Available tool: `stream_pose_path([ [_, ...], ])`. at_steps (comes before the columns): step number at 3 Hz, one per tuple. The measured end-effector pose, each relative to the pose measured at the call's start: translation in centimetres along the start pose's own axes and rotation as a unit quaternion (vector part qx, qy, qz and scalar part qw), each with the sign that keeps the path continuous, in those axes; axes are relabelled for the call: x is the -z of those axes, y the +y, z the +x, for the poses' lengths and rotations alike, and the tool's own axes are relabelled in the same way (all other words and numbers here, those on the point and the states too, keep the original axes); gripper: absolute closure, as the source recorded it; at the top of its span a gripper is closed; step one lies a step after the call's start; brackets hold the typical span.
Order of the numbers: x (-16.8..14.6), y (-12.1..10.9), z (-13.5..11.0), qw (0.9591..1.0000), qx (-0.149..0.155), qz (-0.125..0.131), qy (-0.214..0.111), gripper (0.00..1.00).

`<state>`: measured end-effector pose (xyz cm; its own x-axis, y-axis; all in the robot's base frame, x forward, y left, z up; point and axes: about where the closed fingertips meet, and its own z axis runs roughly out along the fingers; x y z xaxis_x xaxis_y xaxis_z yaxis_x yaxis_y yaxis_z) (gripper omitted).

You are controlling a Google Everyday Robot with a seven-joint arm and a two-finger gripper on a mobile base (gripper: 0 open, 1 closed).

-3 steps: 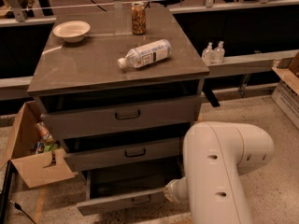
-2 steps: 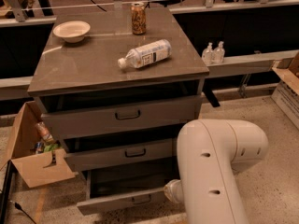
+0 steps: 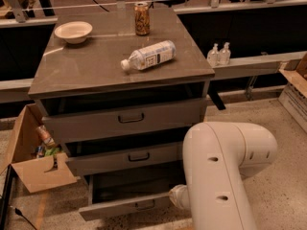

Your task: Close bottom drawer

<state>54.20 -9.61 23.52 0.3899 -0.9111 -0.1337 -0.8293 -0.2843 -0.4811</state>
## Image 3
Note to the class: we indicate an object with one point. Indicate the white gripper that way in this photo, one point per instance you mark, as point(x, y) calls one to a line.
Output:
point(177, 195)

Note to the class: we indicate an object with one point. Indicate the grey bottom drawer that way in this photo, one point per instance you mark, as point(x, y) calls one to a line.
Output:
point(111, 198)

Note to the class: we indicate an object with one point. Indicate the grey drawer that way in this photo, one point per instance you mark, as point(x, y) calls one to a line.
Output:
point(111, 198)
point(125, 120)
point(125, 159)

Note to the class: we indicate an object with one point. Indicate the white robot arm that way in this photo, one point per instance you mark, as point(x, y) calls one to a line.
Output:
point(217, 157)

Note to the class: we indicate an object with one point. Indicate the grey middle drawer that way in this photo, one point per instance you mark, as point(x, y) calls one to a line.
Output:
point(125, 159)

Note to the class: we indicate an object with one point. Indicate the grey drawer cabinet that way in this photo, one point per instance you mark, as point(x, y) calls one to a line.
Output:
point(88, 77)

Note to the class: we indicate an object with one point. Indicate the grey top drawer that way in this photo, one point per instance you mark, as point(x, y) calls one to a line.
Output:
point(125, 120)

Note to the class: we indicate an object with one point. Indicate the green packet in box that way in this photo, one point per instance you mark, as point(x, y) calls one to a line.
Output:
point(52, 151)

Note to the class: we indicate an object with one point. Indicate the snack bag in box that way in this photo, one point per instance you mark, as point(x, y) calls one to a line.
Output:
point(45, 136)

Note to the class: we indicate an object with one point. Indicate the clear plastic water bottle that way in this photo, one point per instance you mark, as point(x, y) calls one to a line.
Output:
point(149, 56)

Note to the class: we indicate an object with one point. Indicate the open cardboard box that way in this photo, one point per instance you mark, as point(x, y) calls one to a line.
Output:
point(37, 174)

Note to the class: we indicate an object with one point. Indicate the left clear sanitizer bottle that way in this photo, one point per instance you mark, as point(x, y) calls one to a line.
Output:
point(213, 55)

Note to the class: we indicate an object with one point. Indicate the clear sanitizer bottle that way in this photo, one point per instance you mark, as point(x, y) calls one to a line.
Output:
point(213, 55)
point(224, 54)

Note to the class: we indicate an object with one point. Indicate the right clear sanitizer bottle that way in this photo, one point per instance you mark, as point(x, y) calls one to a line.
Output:
point(224, 54)

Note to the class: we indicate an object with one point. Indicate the white printed cardboard box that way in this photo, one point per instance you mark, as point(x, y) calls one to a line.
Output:
point(294, 94)

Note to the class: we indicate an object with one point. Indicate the patterned drink can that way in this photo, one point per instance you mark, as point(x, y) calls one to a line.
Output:
point(142, 18)

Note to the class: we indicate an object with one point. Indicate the white bowl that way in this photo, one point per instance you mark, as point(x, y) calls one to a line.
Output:
point(74, 32)

